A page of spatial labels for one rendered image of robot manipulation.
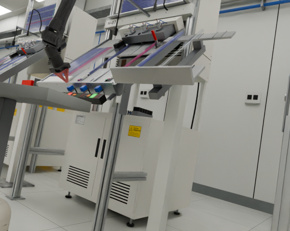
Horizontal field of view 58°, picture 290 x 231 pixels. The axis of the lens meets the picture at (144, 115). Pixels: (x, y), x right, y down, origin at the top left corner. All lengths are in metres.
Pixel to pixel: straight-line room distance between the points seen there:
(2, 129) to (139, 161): 0.72
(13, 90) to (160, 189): 0.66
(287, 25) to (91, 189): 2.49
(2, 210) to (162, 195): 0.59
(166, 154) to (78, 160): 0.87
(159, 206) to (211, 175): 1.95
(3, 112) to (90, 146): 0.79
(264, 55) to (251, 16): 0.50
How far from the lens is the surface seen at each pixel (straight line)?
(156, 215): 1.13
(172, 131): 1.09
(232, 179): 2.95
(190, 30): 1.73
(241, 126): 2.95
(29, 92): 0.87
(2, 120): 1.08
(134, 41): 1.77
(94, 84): 1.32
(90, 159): 1.73
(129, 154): 1.50
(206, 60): 2.02
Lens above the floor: 0.50
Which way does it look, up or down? 5 degrees up
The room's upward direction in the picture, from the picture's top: 10 degrees clockwise
